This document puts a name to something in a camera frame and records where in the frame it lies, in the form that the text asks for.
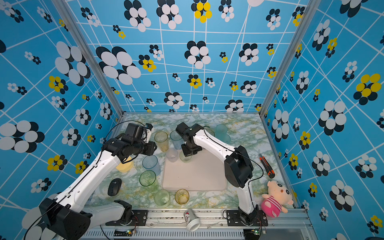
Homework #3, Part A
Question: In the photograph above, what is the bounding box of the light green textured glass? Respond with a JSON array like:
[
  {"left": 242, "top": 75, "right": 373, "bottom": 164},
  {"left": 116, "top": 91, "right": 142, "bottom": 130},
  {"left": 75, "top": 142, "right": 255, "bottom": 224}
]
[{"left": 179, "top": 151, "right": 192, "bottom": 163}]

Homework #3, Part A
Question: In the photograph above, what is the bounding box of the clear textured glass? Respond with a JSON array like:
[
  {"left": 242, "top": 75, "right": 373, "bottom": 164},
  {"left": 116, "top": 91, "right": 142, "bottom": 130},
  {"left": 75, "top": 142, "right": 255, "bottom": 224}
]
[{"left": 166, "top": 148, "right": 179, "bottom": 163}]

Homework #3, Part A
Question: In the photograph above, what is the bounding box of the short amber glass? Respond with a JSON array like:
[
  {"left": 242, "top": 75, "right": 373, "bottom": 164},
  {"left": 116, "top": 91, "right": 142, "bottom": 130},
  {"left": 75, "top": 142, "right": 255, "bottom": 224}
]
[{"left": 175, "top": 189, "right": 190, "bottom": 205}]

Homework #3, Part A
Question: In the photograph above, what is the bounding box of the pale green textured glass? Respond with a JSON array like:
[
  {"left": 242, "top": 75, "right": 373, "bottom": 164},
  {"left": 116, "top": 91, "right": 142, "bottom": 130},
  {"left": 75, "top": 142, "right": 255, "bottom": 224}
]
[{"left": 154, "top": 189, "right": 171, "bottom": 208}]

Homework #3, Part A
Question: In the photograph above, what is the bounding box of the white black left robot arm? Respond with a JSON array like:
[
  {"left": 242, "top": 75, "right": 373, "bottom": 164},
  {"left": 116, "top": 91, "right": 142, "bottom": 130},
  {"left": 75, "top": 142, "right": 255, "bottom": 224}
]
[{"left": 39, "top": 121, "right": 157, "bottom": 240}]

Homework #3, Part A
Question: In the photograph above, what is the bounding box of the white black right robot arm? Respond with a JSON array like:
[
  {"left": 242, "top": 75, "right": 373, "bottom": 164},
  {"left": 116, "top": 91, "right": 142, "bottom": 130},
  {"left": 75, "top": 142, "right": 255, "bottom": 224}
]
[{"left": 176, "top": 122, "right": 259, "bottom": 226}]

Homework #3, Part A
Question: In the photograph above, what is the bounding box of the pink rectangular tray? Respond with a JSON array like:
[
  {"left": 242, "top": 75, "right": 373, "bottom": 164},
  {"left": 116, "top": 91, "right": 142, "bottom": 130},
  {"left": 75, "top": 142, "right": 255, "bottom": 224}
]
[{"left": 162, "top": 150, "right": 228, "bottom": 192}]

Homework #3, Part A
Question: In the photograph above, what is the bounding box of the tall blue glass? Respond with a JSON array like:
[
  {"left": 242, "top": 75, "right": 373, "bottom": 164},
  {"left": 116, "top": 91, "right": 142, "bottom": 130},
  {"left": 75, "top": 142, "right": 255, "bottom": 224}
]
[{"left": 170, "top": 131, "right": 185, "bottom": 150}]

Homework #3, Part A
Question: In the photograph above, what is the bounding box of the tall olive yellow glass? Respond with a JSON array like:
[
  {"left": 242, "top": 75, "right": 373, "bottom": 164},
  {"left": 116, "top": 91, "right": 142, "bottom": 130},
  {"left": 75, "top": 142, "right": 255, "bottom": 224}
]
[{"left": 205, "top": 128, "right": 215, "bottom": 137}]

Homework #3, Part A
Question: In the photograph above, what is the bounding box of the light blue short glass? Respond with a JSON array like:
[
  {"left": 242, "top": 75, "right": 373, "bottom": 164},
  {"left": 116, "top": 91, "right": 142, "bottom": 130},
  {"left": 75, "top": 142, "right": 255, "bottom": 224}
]
[{"left": 142, "top": 155, "right": 161, "bottom": 176}]

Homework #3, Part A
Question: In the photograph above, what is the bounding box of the yellow round sponge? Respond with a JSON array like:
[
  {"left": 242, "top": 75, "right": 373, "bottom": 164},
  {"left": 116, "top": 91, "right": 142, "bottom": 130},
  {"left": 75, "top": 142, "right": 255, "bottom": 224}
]
[{"left": 116, "top": 157, "right": 134, "bottom": 173}]

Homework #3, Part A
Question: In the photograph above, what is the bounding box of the teal textured glass front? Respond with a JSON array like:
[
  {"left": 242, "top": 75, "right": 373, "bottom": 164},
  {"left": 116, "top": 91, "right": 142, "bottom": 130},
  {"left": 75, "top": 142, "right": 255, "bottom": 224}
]
[{"left": 221, "top": 134, "right": 231, "bottom": 145}]

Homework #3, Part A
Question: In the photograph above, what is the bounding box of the green clear glass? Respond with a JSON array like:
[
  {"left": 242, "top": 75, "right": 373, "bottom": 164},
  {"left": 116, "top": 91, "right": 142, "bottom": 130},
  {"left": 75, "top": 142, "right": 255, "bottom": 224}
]
[{"left": 139, "top": 170, "right": 159, "bottom": 192}]

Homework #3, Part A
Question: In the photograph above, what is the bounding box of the black computer mouse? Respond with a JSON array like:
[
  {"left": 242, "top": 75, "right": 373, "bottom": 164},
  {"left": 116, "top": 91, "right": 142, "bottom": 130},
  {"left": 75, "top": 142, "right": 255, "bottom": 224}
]
[{"left": 108, "top": 178, "right": 122, "bottom": 197}]

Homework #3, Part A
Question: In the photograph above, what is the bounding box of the orange grey utility knife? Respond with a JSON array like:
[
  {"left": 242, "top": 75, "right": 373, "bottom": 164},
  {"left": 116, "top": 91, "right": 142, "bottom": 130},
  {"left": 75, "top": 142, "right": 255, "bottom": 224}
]
[{"left": 259, "top": 154, "right": 275, "bottom": 179}]

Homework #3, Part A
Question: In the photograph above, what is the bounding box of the green circuit board left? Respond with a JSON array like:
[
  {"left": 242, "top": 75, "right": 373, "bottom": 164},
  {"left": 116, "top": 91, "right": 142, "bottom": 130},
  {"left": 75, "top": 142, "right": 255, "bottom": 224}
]
[{"left": 114, "top": 230, "right": 133, "bottom": 237}]

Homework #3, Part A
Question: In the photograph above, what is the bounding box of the green circuit board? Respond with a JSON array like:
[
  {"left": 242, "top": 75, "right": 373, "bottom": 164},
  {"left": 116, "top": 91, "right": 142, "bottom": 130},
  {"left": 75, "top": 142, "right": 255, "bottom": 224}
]
[
  {"left": 114, "top": 230, "right": 133, "bottom": 237},
  {"left": 244, "top": 229, "right": 261, "bottom": 240}
]

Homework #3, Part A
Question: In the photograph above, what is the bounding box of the pink plush doll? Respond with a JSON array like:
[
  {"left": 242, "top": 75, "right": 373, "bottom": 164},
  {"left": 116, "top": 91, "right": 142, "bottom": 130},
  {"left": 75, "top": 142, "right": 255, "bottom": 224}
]
[{"left": 261, "top": 181, "right": 294, "bottom": 218}]

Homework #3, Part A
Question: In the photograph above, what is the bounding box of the green circuit board right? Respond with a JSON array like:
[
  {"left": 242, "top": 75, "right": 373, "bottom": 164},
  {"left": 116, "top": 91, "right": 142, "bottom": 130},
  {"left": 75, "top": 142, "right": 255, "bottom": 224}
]
[{"left": 244, "top": 229, "right": 261, "bottom": 240}]

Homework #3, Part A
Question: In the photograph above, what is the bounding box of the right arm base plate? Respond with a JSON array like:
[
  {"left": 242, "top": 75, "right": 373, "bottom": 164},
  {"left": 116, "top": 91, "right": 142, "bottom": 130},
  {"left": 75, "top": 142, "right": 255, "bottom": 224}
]
[{"left": 224, "top": 210, "right": 269, "bottom": 227}]

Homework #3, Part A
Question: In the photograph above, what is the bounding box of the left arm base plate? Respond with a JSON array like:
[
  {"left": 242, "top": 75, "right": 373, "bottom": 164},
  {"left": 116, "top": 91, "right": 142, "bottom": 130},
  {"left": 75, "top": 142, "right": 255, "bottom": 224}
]
[{"left": 105, "top": 210, "right": 148, "bottom": 227}]

